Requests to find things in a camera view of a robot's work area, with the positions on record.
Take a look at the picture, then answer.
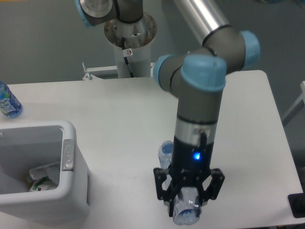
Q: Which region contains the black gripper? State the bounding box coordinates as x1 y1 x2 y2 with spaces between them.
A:
153 135 226 218

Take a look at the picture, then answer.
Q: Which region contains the clear plastic bottle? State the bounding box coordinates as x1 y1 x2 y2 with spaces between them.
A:
158 141 202 225

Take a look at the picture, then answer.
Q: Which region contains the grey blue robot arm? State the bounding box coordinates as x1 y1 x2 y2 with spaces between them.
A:
75 0 260 218

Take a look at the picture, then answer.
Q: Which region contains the trash inside can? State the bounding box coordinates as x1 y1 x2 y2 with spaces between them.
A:
27 161 61 192

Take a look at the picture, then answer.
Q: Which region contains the white plastic trash can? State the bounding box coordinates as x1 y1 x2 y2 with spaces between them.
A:
0 121 90 221

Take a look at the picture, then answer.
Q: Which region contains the black device at edge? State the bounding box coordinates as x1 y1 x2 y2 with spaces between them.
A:
288 193 305 219

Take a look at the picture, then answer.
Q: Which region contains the blue labelled water bottle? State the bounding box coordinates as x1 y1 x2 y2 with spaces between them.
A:
0 82 22 118

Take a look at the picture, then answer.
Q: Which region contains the white frame at right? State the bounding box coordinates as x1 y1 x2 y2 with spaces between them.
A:
282 81 305 126

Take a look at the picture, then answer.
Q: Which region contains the white metal base bracket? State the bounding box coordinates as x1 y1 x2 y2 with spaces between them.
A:
81 51 191 81

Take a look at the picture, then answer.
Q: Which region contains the black cable on pedestal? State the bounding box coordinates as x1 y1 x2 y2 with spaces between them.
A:
121 37 135 78

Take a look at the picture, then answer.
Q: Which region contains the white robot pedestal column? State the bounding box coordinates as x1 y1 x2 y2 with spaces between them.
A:
104 12 157 78

